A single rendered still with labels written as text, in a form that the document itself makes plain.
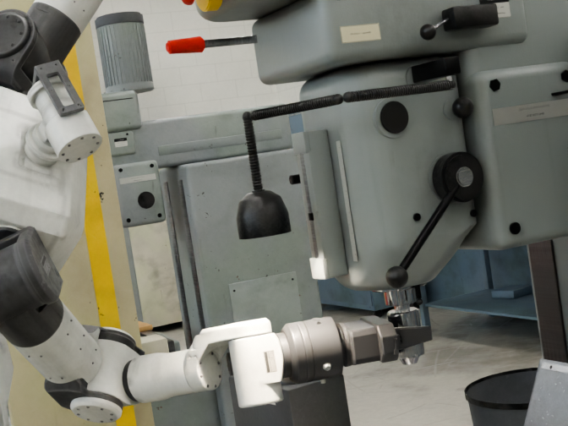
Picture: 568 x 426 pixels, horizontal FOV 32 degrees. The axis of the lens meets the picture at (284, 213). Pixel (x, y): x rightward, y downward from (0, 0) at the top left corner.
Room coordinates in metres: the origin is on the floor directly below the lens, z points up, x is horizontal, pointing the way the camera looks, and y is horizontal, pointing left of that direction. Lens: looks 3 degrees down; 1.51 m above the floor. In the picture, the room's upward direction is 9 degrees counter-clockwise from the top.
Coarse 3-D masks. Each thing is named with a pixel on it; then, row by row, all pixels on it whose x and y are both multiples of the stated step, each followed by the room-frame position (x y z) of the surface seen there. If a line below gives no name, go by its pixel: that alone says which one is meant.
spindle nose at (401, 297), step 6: (414, 288) 1.44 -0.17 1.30; (384, 294) 1.45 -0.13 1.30; (390, 294) 1.43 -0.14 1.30; (396, 294) 1.43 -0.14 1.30; (402, 294) 1.43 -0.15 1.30; (408, 294) 1.43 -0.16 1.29; (414, 294) 1.44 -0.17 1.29; (390, 300) 1.43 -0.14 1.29; (396, 300) 1.43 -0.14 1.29; (402, 300) 1.43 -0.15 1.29; (408, 300) 1.43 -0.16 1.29; (414, 300) 1.43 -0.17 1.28
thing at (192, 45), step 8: (176, 40) 1.43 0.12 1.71; (184, 40) 1.43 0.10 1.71; (192, 40) 1.44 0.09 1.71; (200, 40) 1.44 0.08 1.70; (208, 40) 1.45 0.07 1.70; (216, 40) 1.46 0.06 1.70; (224, 40) 1.46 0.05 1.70; (232, 40) 1.47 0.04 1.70; (240, 40) 1.47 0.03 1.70; (248, 40) 1.48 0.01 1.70; (256, 40) 1.48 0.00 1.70; (168, 48) 1.42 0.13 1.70; (176, 48) 1.42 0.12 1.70; (184, 48) 1.43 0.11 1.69; (192, 48) 1.43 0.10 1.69; (200, 48) 1.44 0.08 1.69
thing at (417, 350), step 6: (414, 318) 1.43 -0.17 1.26; (396, 324) 1.43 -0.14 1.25; (402, 324) 1.43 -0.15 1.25; (408, 324) 1.43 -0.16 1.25; (414, 324) 1.43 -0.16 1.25; (420, 324) 1.45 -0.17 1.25; (408, 348) 1.43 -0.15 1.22; (414, 348) 1.43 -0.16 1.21; (420, 348) 1.43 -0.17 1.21; (402, 354) 1.43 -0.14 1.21; (408, 354) 1.43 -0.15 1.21; (414, 354) 1.43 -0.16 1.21; (420, 354) 1.43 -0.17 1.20
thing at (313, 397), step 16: (288, 384) 1.72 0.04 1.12; (304, 384) 1.71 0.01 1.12; (320, 384) 1.72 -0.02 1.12; (336, 384) 1.74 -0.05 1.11; (288, 400) 1.69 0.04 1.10; (304, 400) 1.70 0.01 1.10; (320, 400) 1.72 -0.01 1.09; (336, 400) 1.73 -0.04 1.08; (240, 416) 1.85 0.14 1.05; (256, 416) 1.79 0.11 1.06; (272, 416) 1.74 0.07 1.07; (288, 416) 1.69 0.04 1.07; (304, 416) 1.70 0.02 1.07; (320, 416) 1.71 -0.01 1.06; (336, 416) 1.73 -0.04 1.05
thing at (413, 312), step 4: (412, 308) 1.45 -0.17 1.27; (416, 308) 1.45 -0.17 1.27; (388, 312) 1.45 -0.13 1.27; (392, 312) 1.44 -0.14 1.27; (396, 312) 1.44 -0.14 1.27; (400, 312) 1.43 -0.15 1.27; (404, 312) 1.43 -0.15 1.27; (408, 312) 1.43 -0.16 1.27; (412, 312) 1.43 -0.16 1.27; (416, 312) 1.44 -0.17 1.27; (388, 316) 1.44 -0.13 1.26; (392, 316) 1.43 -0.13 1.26; (396, 316) 1.43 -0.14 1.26; (400, 316) 1.43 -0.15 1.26; (404, 316) 1.43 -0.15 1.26; (408, 316) 1.43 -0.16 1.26; (412, 316) 1.43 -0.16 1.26; (416, 316) 1.43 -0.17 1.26
